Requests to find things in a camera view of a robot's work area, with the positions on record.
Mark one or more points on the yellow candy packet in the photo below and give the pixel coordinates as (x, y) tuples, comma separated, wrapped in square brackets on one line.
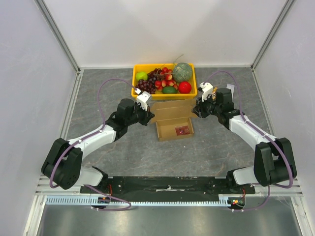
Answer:
[(214, 93)]

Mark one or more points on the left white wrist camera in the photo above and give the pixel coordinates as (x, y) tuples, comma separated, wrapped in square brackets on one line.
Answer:
[(143, 98)]

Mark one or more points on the small red packet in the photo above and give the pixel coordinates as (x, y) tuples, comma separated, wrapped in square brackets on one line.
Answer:
[(182, 130)]

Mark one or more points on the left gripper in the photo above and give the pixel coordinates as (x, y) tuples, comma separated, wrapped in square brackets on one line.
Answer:
[(147, 115)]

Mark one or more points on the green netted melon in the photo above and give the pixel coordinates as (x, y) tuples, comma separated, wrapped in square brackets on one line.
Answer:
[(182, 72)]

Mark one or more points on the slotted cable duct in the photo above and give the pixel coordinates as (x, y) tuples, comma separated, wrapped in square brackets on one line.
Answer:
[(101, 201)]

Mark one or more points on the red tomato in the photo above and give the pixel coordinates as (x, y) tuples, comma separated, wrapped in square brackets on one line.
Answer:
[(184, 87)]

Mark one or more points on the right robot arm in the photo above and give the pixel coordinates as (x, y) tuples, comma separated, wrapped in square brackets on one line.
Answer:
[(273, 157)]

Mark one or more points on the aluminium front rail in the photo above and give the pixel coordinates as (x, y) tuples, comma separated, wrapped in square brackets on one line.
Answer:
[(43, 188)]

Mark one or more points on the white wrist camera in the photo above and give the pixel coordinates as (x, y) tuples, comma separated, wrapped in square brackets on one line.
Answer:
[(207, 89), (143, 98)]

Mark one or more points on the green apple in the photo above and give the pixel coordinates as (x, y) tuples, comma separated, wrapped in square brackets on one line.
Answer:
[(141, 75)]

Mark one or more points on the green avocado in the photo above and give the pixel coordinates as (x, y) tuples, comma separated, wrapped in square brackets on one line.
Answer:
[(169, 90)]

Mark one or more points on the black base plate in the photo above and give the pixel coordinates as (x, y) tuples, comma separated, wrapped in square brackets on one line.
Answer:
[(213, 185)]

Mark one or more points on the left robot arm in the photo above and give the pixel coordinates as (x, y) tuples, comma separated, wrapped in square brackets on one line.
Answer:
[(63, 164)]

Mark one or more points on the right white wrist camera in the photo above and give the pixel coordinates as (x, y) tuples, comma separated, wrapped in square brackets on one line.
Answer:
[(207, 89)]

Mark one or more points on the purple grape bunch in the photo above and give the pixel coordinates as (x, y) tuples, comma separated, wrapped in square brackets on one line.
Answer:
[(149, 84)]

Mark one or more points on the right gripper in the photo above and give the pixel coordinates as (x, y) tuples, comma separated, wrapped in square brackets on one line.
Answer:
[(199, 109)]

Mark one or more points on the brown cardboard box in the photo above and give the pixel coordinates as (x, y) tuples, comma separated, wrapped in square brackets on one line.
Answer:
[(171, 114)]

